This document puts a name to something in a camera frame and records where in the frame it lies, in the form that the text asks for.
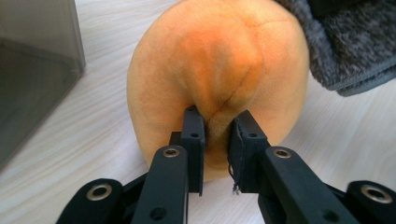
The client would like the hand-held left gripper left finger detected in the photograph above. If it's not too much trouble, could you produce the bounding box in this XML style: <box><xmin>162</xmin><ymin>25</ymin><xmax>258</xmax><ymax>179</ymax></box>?
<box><xmin>169</xmin><ymin>105</ymin><xmax>206</xmax><ymax>197</ymax></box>

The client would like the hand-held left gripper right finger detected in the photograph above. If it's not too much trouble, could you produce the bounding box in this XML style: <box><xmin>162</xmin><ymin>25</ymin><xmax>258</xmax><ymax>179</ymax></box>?
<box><xmin>228</xmin><ymin>109</ymin><xmax>271</xmax><ymax>195</ymax></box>

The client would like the orange plush toy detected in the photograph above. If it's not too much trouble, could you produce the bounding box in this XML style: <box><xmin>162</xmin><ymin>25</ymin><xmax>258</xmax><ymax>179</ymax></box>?
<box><xmin>126</xmin><ymin>0</ymin><xmax>311</xmax><ymax>182</ymax></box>

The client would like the grey fluffy towel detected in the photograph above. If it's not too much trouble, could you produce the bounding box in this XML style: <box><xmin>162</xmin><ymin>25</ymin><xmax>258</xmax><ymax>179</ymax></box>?
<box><xmin>275</xmin><ymin>0</ymin><xmax>396</xmax><ymax>97</ymax></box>

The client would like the grey metal box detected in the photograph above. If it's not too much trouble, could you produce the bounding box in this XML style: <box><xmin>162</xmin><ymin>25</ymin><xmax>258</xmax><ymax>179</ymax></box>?
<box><xmin>0</xmin><ymin>0</ymin><xmax>87</xmax><ymax>171</ymax></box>

